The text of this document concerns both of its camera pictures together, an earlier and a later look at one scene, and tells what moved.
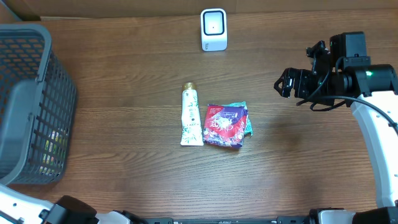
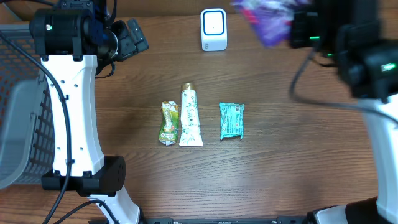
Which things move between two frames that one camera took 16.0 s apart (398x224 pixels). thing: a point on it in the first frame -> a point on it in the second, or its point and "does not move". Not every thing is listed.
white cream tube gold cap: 191,134 does not move
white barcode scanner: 214,29 does not move
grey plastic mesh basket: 38,102 does not move
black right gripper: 302,78 -> 297,37
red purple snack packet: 224,125 -> 271,19
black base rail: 224,220 does not move
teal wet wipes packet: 248,128 -> 231,119
